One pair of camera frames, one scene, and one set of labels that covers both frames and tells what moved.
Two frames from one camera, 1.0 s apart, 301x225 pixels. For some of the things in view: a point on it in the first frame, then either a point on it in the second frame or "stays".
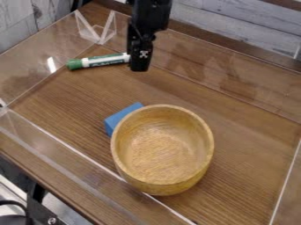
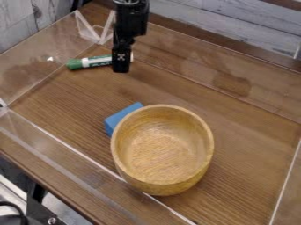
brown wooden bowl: [162, 146] stays
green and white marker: [98, 61] stays
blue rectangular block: [111, 121] stays
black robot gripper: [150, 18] to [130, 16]
